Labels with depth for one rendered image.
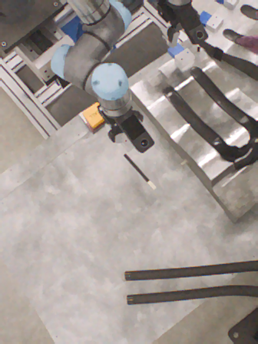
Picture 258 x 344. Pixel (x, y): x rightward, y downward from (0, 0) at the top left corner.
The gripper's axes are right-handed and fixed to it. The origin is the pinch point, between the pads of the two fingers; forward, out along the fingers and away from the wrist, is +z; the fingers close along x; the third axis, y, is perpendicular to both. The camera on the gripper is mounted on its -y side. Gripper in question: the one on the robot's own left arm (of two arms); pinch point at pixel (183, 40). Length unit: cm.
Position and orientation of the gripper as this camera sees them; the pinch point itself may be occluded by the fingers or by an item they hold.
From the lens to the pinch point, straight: 139.8
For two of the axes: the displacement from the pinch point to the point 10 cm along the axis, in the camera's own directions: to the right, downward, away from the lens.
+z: 0.4, 2.6, 9.7
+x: -7.9, 6.0, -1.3
